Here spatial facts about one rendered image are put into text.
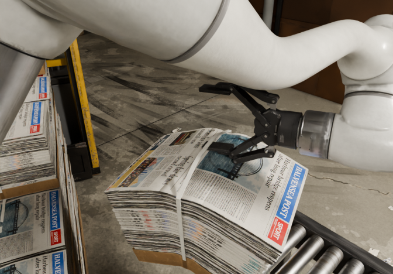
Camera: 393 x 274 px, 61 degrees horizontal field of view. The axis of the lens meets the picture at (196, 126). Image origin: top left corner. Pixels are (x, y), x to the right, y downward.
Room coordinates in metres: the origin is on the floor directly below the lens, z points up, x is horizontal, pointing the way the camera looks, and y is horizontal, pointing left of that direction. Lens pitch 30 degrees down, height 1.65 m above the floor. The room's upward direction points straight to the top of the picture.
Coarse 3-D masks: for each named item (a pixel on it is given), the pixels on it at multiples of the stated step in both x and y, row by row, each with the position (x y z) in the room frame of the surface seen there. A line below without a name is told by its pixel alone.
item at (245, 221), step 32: (256, 160) 0.66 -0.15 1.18; (288, 160) 0.69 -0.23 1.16; (224, 192) 0.54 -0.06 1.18; (256, 192) 0.56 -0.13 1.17; (288, 192) 0.58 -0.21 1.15; (224, 224) 0.48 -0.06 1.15; (256, 224) 0.47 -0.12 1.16; (288, 224) 0.49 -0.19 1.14; (192, 256) 0.51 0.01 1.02; (224, 256) 0.48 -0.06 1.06; (256, 256) 0.45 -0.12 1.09
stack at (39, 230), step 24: (48, 192) 0.94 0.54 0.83; (72, 192) 1.39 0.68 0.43; (0, 216) 0.82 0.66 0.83; (24, 216) 0.82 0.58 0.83; (48, 216) 0.82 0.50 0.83; (72, 216) 1.09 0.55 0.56; (0, 240) 0.72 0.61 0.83; (24, 240) 0.72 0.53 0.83; (48, 240) 0.72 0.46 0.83; (0, 264) 0.65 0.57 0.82; (24, 264) 0.64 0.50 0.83; (48, 264) 0.64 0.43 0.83; (72, 264) 0.75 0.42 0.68
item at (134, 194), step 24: (168, 144) 0.77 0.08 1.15; (192, 144) 0.72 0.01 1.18; (144, 168) 0.67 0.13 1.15; (168, 168) 0.63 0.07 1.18; (120, 192) 0.59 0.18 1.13; (144, 192) 0.56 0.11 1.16; (120, 216) 0.60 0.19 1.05; (144, 216) 0.57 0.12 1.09; (144, 240) 0.57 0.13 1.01; (168, 240) 0.53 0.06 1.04
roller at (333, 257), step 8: (328, 248) 0.73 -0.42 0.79; (336, 248) 0.72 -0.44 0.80; (328, 256) 0.68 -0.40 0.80; (336, 256) 0.69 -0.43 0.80; (320, 264) 0.66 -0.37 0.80; (328, 264) 0.66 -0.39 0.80; (336, 264) 0.67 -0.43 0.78; (312, 272) 0.63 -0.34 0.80; (320, 272) 0.63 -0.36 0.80; (328, 272) 0.64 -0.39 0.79
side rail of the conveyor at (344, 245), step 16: (304, 224) 0.81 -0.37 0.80; (320, 224) 0.81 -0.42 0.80; (304, 240) 0.80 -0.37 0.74; (336, 240) 0.75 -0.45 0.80; (320, 256) 0.75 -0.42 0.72; (352, 256) 0.69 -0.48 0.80; (368, 256) 0.68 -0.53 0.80; (336, 272) 0.71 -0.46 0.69; (368, 272) 0.65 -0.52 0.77; (384, 272) 0.63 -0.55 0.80
